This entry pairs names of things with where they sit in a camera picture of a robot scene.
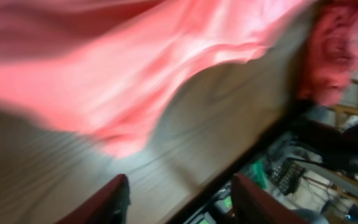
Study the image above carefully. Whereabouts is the pink t-shirt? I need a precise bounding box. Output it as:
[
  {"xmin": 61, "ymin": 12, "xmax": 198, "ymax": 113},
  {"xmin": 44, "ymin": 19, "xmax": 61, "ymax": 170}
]
[{"xmin": 0, "ymin": 0, "xmax": 310, "ymax": 157}]

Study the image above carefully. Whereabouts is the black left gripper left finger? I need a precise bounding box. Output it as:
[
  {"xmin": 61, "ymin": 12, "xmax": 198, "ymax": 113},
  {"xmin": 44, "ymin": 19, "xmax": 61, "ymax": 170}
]
[{"xmin": 56, "ymin": 174, "xmax": 131, "ymax": 224}]

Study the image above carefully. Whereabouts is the red crumpled t-shirt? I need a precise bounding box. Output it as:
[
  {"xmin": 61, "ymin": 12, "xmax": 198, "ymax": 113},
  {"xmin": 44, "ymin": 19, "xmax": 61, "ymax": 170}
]
[{"xmin": 297, "ymin": 0, "xmax": 358, "ymax": 106}]

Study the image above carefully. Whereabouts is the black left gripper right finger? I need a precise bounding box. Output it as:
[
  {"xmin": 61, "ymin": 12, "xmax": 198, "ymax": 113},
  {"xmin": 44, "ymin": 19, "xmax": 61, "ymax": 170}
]
[{"xmin": 231, "ymin": 174, "xmax": 307, "ymax": 224}]

